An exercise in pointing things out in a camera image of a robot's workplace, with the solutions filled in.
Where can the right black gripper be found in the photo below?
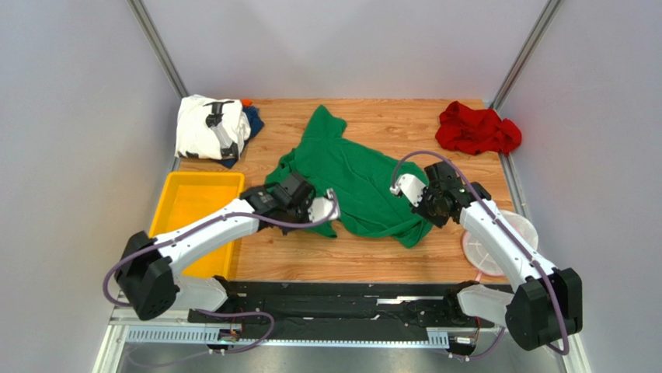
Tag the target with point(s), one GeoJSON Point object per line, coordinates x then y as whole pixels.
{"type": "Point", "coordinates": [429, 205]}

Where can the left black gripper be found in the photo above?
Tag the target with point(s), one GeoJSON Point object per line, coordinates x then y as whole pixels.
{"type": "Point", "coordinates": [304, 204]}

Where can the green t shirt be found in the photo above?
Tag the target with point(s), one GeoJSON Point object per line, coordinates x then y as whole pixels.
{"type": "Point", "coordinates": [359, 176]}

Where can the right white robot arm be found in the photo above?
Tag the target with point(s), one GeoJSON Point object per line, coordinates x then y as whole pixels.
{"type": "Point", "coordinates": [546, 302]}

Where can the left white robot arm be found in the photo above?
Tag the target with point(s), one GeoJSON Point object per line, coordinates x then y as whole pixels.
{"type": "Point", "coordinates": [150, 272]}

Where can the red t shirt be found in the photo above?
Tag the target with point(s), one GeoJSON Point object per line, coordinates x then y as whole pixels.
{"type": "Point", "coordinates": [474, 132]}

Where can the white pink round basket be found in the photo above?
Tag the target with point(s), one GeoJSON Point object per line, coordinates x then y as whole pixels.
{"type": "Point", "coordinates": [476, 253]}

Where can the blue t shirt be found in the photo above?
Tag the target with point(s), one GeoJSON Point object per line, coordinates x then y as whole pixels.
{"type": "Point", "coordinates": [250, 124]}

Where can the yellow plastic bin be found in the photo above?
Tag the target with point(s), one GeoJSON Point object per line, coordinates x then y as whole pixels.
{"type": "Point", "coordinates": [189, 196]}

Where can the white printed t shirt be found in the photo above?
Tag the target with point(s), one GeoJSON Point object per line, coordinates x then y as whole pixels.
{"type": "Point", "coordinates": [209, 128]}

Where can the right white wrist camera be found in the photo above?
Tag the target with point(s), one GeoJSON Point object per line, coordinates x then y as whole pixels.
{"type": "Point", "coordinates": [409, 186]}

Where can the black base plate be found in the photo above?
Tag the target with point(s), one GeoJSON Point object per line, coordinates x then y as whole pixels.
{"type": "Point", "coordinates": [375, 312]}

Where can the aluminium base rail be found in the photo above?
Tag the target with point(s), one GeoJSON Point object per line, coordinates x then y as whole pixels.
{"type": "Point", "coordinates": [213, 333]}

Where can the right aluminium frame post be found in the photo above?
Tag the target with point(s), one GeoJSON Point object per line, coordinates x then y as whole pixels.
{"type": "Point", "coordinates": [535, 36]}

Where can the aluminium frame post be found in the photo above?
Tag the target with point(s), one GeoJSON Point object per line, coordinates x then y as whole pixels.
{"type": "Point", "coordinates": [535, 36]}
{"type": "Point", "coordinates": [151, 32]}

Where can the left aluminium frame post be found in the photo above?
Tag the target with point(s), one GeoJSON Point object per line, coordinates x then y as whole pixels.
{"type": "Point", "coordinates": [151, 32]}

